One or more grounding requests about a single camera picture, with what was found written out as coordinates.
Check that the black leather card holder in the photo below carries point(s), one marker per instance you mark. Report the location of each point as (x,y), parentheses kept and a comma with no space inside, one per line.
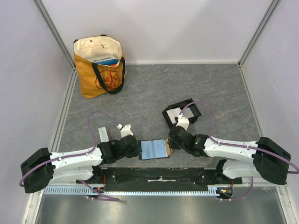
(152,149)

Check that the gold credit card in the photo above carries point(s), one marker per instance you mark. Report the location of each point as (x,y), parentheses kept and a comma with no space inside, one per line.
(167,148)

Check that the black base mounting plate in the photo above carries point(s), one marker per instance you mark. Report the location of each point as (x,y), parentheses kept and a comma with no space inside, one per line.
(159,178)

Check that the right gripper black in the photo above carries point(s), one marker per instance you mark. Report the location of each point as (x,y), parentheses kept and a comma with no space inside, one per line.
(173,139)

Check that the clear acrylic rectangular block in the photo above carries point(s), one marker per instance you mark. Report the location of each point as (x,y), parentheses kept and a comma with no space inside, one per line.
(103,134)

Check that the silver VIP card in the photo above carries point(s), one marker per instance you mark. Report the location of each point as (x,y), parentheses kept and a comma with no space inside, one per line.
(188,113)

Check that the aluminium frame rail front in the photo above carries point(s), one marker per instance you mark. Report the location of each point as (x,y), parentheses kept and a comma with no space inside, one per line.
(230,170)

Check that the blue book in bag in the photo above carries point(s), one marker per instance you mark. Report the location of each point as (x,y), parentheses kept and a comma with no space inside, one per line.
(109,60)

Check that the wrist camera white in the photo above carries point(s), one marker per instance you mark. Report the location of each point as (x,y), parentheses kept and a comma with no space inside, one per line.
(125,130)
(183,122)

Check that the black plastic card bin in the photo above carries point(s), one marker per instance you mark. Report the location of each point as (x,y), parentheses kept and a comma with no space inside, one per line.
(182,105)

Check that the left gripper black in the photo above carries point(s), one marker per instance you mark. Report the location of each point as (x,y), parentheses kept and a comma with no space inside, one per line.
(136,152)

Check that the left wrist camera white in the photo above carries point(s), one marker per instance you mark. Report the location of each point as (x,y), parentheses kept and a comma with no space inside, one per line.
(125,130)

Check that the slotted cable duct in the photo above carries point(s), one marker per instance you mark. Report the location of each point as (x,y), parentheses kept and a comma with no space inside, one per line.
(84,190)

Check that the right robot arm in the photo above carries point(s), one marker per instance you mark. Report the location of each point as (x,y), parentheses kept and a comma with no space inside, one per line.
(263,158)

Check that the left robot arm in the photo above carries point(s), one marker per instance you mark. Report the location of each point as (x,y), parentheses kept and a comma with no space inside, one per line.
(44,168)

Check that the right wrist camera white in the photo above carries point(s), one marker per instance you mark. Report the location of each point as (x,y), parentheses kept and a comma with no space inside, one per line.
(183,122)

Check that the orange canvas tote bag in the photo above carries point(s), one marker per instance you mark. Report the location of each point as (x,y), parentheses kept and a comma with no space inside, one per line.
(96,79)

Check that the stack of white cards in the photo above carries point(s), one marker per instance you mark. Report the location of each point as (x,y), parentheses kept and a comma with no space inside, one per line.
(173,114)

